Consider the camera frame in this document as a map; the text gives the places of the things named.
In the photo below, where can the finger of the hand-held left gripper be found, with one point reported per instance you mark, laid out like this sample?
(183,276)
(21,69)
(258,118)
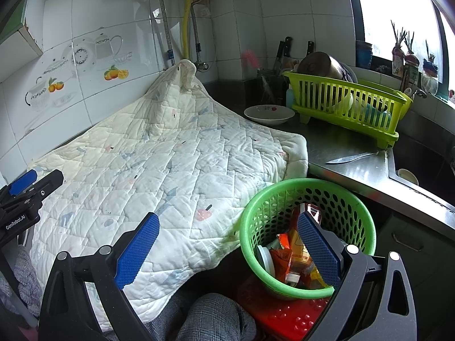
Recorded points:
(23,183)
(49,181)

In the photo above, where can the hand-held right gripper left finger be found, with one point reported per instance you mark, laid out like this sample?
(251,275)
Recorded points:
(137,252)

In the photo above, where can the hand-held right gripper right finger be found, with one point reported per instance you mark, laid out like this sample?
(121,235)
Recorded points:
(318,252)

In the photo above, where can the orange red drink carton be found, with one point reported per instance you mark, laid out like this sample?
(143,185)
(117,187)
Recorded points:
(297,245)

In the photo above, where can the red snack wrapper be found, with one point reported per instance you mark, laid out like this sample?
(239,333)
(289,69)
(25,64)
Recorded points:
(280,259)

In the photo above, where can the white plastic cup lid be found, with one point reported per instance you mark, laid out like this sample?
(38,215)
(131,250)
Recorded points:
(265,259)

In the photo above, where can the green plastic basket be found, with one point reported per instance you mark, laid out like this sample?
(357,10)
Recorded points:
(270,202)

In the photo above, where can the red plastic stool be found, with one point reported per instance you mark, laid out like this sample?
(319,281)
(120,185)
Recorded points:
(284,319)

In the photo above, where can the steel kitchen knife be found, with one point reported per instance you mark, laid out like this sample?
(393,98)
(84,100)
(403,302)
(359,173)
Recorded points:
(348,158)

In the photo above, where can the person's grey plaid trousers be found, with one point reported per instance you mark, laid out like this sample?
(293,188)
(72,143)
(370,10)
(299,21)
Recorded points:
(213,316)

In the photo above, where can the cream quilted blanket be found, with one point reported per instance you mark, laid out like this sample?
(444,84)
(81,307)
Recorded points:
(177,156)

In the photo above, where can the small white cup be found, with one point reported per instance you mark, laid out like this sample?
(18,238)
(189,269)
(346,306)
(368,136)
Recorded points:
(408,177)

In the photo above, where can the steel sink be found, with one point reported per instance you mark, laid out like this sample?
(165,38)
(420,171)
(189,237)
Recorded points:
(426,156)

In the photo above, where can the white plate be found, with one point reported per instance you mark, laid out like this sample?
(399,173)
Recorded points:
(266,115)

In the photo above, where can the teal cup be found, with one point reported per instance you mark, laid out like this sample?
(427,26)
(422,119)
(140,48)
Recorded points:
(377,113)

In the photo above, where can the white dish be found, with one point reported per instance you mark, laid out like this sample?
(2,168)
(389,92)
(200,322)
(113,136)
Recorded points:
(344,102)

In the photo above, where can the teal soap bottle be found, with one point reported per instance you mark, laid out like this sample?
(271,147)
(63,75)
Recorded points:
(289,97)

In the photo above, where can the lime green dish rack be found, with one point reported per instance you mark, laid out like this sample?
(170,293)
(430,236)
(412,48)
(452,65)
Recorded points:
(320,92)

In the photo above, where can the clear utensil jar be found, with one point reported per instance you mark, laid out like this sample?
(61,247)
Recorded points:
(267,87)

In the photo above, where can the metal pot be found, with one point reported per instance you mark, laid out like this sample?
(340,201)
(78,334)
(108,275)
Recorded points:
(320,64)

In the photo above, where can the blue container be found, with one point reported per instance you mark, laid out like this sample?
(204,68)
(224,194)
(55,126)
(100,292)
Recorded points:
(364,55)

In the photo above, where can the sprouting plant jar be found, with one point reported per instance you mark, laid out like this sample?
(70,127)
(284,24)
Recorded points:
(430,78)
(412,71)
(398,60)

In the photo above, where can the grey pipe with valve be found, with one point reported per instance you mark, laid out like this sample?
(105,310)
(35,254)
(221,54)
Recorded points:
(197,35)

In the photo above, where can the yellow gas pipe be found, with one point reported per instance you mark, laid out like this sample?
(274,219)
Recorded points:
(186,21)

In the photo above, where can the green wall cabinet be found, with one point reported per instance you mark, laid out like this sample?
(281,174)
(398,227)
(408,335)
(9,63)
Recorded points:
(14,25)

